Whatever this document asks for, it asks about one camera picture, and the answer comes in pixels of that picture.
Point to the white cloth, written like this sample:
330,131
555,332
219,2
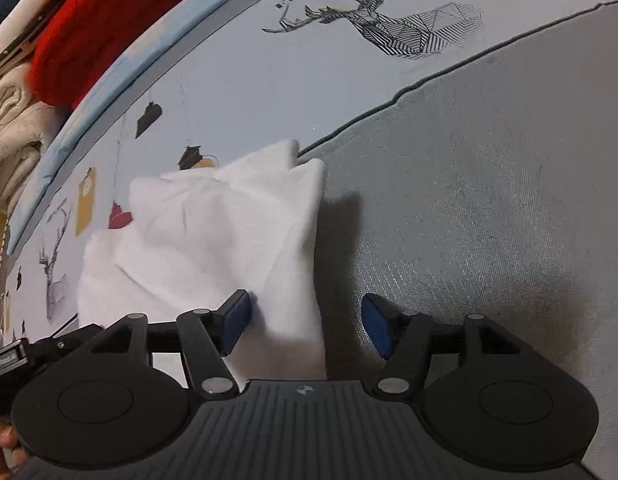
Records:
209,230

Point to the cream knit garment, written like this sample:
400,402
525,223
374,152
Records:
11,130

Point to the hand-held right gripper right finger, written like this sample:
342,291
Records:
377,323

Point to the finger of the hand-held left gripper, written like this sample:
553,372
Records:
59,348

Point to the deer printed bed sheet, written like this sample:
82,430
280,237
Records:
269,85

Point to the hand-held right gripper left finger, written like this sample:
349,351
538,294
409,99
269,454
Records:
239,318

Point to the grey mat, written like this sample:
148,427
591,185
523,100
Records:
489,185

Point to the red knit garment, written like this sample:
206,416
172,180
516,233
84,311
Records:
94,35

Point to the person's left hand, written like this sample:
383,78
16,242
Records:
0,435

